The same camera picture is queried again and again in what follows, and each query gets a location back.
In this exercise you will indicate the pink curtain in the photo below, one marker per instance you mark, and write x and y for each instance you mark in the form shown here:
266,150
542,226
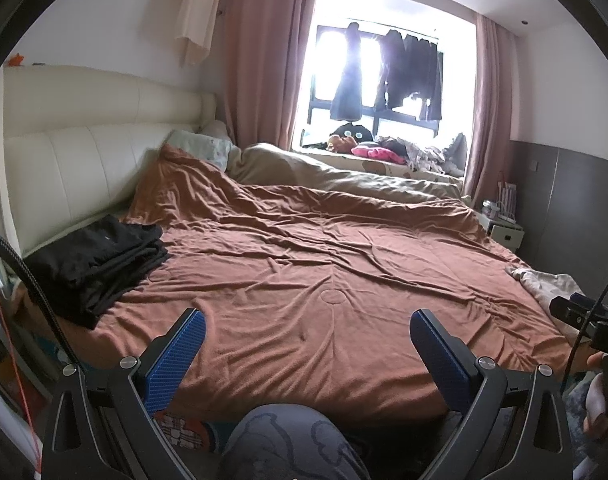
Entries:
265,46
495,85

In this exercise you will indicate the white bedside cabinet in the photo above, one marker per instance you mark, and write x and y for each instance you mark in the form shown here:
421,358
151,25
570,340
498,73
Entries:
509,235

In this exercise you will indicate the pink cushion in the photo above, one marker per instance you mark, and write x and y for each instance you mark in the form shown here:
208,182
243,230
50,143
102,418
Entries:
378,153

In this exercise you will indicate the folded black clothes stack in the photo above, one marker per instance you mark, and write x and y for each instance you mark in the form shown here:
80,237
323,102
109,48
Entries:
84,272

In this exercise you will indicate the cream padded headboard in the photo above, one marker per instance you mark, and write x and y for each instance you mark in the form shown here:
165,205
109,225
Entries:
74,140

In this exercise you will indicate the cream folded sheet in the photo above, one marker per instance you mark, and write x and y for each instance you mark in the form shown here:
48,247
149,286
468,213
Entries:
544,287

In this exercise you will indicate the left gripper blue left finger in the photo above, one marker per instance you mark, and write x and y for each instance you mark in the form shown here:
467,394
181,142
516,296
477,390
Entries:
140,387

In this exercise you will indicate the brown bed blanket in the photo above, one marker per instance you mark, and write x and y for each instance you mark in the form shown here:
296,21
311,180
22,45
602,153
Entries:
308,294

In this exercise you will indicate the pink left curtain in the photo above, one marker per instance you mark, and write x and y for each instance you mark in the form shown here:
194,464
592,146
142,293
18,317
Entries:
265,46

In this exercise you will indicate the person's right hand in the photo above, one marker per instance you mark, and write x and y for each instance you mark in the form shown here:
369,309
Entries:
596,420

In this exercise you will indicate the beige duvet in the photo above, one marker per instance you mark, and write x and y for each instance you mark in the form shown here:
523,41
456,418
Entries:
265,164

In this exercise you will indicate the hanging dark shirts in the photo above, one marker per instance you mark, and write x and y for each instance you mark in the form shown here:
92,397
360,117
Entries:
411,68

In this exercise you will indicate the cream hanging cloth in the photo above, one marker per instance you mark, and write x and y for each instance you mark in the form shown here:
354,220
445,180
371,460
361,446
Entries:
195,25

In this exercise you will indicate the hanging dark trousers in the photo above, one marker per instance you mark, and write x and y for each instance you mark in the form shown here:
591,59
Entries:
347,102

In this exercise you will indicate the pink right curtain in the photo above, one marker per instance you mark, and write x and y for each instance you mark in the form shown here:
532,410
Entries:
495,85

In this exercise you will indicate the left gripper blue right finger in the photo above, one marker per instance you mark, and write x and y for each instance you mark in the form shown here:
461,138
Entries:
468,387

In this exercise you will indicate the black plush toy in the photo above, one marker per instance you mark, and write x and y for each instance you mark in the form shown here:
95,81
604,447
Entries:
356,131

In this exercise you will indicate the light green pillow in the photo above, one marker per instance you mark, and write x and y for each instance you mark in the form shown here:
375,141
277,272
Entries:
213,150

